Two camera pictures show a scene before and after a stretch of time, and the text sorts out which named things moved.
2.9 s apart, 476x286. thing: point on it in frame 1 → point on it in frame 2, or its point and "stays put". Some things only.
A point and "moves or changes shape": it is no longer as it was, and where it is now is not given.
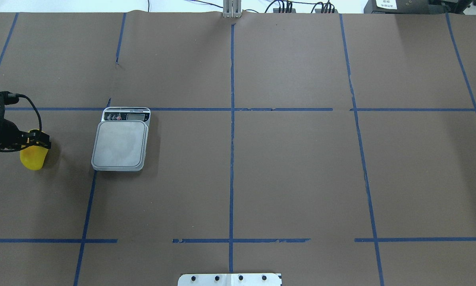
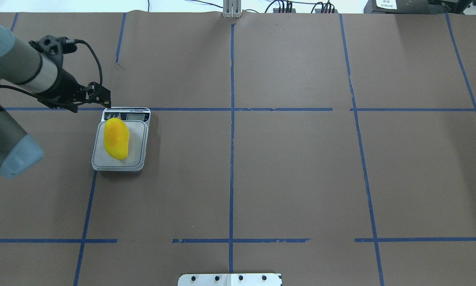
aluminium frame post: x=232 y=8 stays put
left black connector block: x=276 y=10 stays put
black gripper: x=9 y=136 → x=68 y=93
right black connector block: x=319 y=10 stays put
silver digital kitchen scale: x=120 y=143 stays put
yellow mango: x=33 y=157 moves or changes shape
